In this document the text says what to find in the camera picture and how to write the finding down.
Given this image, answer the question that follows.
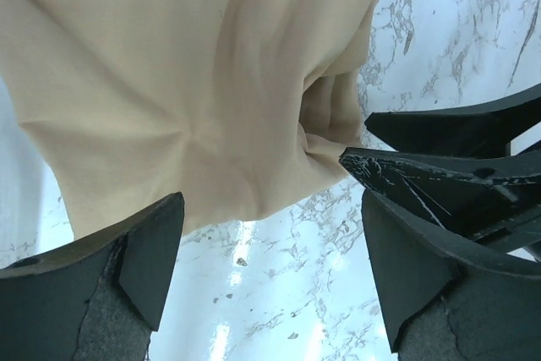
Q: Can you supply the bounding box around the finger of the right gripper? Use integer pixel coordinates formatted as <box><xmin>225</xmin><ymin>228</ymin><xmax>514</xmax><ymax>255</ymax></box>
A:
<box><xmin>339</xmin><ymin>147</ymin><xmax>540</xmax><ymax>259</ymax></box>
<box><xmin>364</xmin><ymin>85</ymin><xmax>540</xmax><ymax>158</ymax></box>

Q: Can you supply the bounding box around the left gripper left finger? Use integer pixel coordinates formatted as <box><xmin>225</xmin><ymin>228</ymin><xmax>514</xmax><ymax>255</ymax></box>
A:
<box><xmin>1</xmin><ymin>193</ymin><xmax>184</xmax><ymax>360</ymax></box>

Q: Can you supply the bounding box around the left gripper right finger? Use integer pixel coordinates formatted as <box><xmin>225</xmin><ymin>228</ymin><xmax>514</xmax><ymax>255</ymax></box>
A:
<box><xmin>362</xmin><ymin>191</ymin><xmax>540</xmax><ymax>360</ymax></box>

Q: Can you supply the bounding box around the beige t shirt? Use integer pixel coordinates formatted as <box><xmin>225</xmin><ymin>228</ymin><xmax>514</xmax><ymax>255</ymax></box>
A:
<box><xmin>1</xmin><ymin>0</ymin><xmax>379</xmax><ymax>238</ymax></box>

